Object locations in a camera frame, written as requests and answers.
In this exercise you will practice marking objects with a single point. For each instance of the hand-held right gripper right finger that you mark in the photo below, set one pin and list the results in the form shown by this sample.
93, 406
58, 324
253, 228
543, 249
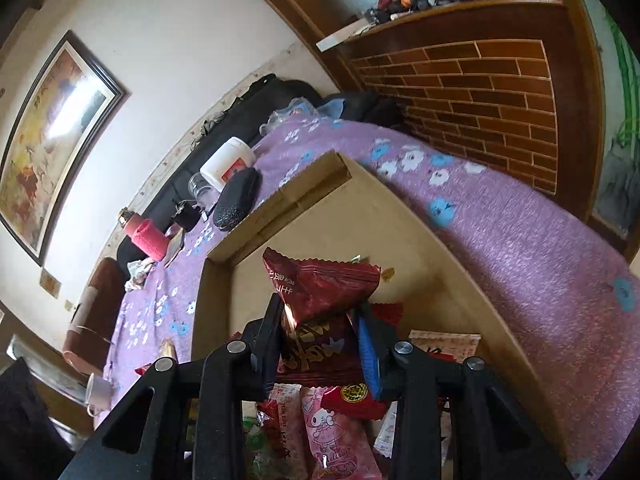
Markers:
369, 355

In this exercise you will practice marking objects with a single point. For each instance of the clear plastic bag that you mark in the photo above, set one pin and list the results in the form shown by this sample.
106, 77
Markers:
295, 109

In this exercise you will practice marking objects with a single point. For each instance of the pink cartoon snack packet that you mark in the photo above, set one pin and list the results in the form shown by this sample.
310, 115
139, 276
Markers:
335, 440

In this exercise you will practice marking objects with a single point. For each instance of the brown chair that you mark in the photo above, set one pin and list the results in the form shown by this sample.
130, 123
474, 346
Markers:
97, 300

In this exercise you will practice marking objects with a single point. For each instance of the shallow cardboard box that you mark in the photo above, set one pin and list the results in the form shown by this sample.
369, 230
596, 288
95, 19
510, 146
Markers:
300, 230

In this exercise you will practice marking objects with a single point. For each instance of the clear glass cup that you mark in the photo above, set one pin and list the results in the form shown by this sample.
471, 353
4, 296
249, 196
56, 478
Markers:
200, 192

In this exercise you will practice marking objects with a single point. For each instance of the white red-print snack packet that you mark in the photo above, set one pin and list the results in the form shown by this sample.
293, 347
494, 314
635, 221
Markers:
445, 345
386, 432

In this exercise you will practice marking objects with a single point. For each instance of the white plastic jar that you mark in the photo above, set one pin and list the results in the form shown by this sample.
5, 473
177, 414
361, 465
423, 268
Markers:
227, 160

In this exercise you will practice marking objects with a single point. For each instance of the wooden glass-door cabinet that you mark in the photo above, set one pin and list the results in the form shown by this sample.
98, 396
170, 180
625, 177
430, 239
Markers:
55, 380

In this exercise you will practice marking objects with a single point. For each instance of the white mug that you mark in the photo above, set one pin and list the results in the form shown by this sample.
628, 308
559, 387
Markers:
98, 392

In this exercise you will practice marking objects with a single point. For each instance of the purple floral tablecloth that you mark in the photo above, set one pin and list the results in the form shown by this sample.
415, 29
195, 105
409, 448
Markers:
500, 220

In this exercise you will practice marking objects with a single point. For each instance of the black glasses case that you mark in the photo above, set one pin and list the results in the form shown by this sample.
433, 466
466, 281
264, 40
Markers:
235, 200

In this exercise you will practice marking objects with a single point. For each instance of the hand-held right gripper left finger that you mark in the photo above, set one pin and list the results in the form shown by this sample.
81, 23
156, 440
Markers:
267, 355

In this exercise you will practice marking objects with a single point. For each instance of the framed horse painting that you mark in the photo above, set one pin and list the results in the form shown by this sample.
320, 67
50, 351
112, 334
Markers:
50, 150

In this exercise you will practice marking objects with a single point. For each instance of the small black box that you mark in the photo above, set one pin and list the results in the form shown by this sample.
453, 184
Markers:
186, 217

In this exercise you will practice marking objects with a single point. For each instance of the small wall plaque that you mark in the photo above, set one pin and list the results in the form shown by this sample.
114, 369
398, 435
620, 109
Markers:
50, 282

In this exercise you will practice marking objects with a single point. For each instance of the flat white box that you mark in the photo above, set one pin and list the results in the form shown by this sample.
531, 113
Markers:
345, 35

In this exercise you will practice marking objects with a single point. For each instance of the blue cloth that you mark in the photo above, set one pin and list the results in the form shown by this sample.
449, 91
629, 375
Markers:
330, 108

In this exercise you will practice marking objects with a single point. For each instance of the red doll print snack packet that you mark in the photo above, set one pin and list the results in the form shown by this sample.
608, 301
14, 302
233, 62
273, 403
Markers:
350, 395

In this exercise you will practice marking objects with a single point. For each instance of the pink sleeved bottle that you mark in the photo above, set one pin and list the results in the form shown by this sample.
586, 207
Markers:
147, 240

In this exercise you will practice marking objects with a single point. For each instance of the black sofa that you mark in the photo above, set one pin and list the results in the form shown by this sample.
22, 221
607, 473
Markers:
270, 92

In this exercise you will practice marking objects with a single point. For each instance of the wooden brick-pattern counter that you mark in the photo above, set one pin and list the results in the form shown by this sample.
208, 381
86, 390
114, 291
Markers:
475, 90

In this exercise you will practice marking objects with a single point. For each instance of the dark clothing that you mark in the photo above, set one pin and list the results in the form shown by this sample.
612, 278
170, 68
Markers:
372, 107

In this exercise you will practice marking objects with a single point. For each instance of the crumpled white cloth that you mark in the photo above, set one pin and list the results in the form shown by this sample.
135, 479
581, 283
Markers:
137, 272

